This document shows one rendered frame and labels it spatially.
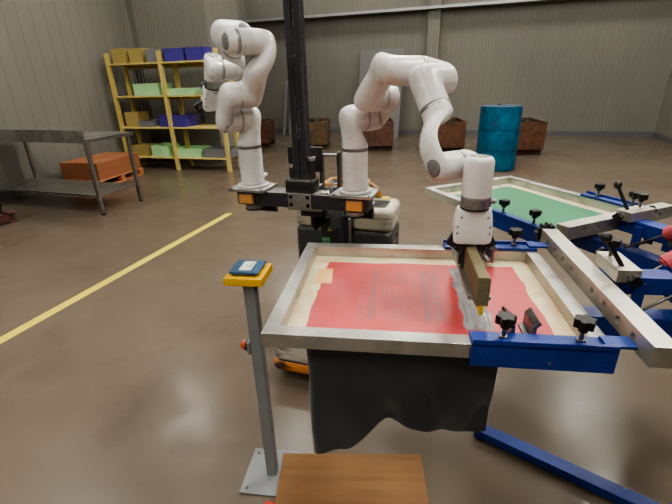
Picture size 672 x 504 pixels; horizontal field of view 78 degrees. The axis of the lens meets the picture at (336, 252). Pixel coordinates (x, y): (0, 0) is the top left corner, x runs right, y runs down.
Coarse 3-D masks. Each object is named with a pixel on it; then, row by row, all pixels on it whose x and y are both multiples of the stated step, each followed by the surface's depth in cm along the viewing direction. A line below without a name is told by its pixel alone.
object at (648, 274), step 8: (648, 272) 111; (656, 272) 111; (664, 272) 111; (648, 280) 108; (656, 280) 108; (664, 280) 108; (624, 288) 110; (632, 288) 109; (648, 288) 109; (656, 288) 109; (664, 288) 108
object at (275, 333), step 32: (384, 256) 146; (416, 256) 144; (448, 256) 143; (512, 256) 140; (288, 288) 119; (544, 288) 121; (288, 320) 110; (384, 352) 96; (416, 352) 95; (448, 352) 94
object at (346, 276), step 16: (336, 272) 136; (352, 272) 136; (448, 272) 134; (496, 272) 133; (512, 272) 132; (320, 288) 126; (336, 288) 126; (352, 288) 125; (448, 288) 124; (496, 288) 123; (512, 288) 123
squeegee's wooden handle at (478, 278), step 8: (464, 248) 114; (472, 248) 111; (472, 256) 107; (464, 264) 114; (472, 264) 103; (480, 264) 102; (472, 272) 103; (480, 272) 98; (472, 280) 102; (480, 280) 96; (488, 280) 96; (472, 288) 102; (480, 288) 97; (488, 288) 96; (480, 296) 97; (488, 296) 97; (480, 304) 98
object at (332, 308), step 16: (320, 304) 117; (336, 304) 117; (352, 304) 117; (448, 304) 115; (496, 304) 114; (512, 304) 114; (528, 304) 114; (320, 320) 109; (336, 320) 109; (352, 320) 109; (368, 320) 109; (384, 320) 109; (400, 320) 108; (448, 320) 108; (544, 320) 107
